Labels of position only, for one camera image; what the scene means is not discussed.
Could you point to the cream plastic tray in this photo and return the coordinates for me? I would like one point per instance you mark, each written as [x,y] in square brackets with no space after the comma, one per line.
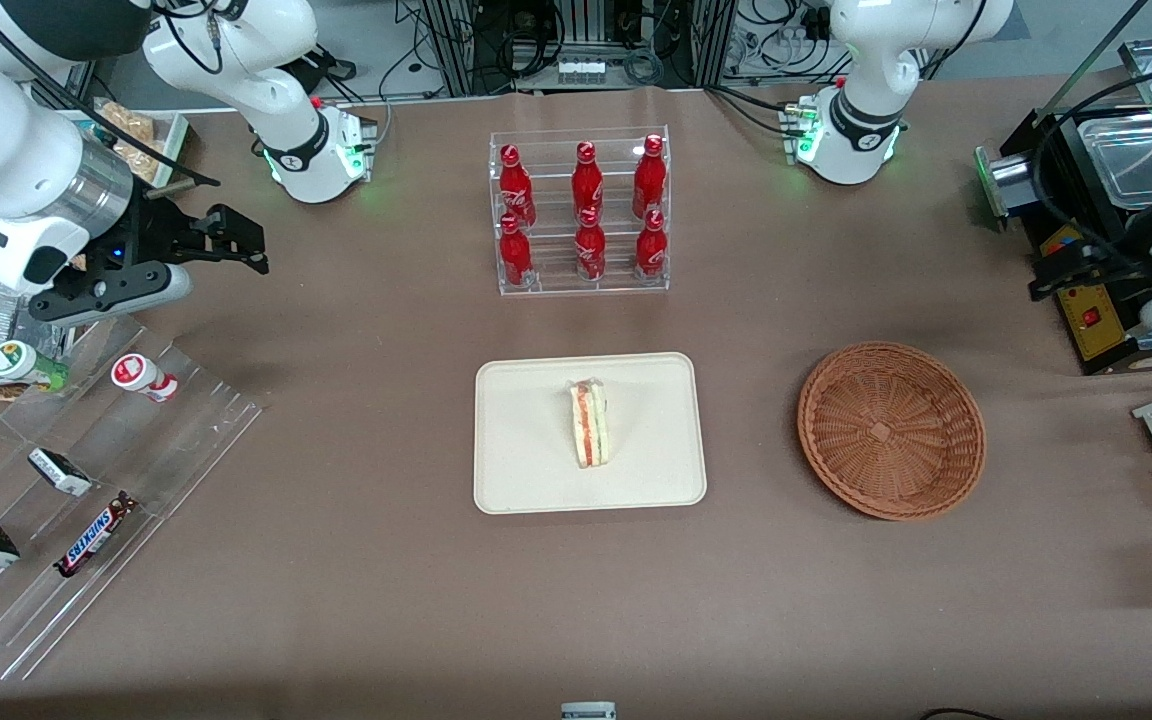
[536,440]

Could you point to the snickers chocolate bar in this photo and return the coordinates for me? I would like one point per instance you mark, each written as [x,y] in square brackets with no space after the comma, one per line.
[94,537]

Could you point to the white power strip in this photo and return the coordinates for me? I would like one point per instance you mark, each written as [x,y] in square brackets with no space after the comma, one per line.
[581,72]

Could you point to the green capped yogurt bottle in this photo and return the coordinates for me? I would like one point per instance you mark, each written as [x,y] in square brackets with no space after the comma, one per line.
[21,362]

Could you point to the clear plastic wrapped pack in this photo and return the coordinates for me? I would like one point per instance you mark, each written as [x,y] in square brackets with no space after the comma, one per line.
[11,315]

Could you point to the grey metal bar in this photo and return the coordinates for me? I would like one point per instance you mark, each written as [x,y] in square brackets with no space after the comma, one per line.
[1096,57]

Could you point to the small white device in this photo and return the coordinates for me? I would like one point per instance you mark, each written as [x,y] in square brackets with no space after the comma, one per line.
[588,712]

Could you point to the red capped yogurt bottle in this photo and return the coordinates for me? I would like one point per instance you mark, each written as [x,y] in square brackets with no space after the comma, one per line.
[141,376]

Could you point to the triangle sandwich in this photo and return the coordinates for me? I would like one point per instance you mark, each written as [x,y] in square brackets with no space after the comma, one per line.
[588,430]

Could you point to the round brown wicker basket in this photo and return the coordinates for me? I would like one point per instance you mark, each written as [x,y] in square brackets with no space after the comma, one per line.
[886,430]

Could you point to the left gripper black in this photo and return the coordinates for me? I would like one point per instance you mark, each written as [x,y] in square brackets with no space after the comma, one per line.
[1116,256]

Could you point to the clear acrylic bottle rack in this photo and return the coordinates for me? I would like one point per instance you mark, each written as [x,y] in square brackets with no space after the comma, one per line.
[556,160]

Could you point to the black machine with yellow panel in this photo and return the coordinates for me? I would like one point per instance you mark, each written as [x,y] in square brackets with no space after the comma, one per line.
[1046,140]

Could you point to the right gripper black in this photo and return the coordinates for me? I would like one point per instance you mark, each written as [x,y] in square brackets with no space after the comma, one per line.
[154,232]

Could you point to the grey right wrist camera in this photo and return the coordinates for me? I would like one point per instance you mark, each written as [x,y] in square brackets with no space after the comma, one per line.
[116,290]

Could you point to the red cola bottle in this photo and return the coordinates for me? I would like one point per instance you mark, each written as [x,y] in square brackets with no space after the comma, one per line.
[516,195]
[649,180]
[587,185]
[650,250]
[590,252]
[515,258]

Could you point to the white snack tray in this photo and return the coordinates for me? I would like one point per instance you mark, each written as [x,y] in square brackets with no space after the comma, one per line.
[174,135]

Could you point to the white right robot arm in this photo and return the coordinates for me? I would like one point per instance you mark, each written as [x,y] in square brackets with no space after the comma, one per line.
[16,150]

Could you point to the aluminium frame post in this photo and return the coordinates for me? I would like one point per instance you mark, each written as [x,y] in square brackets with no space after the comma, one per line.
[441,45]
[711,40]

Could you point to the bag of bread snacks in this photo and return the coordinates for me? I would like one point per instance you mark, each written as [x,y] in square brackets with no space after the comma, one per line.
[131,125]

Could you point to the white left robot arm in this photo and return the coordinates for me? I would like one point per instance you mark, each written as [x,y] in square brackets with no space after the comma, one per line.
[861,120]

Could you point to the clear acrylic stepped display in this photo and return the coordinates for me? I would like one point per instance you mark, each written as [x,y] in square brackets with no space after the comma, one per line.
[186,440]

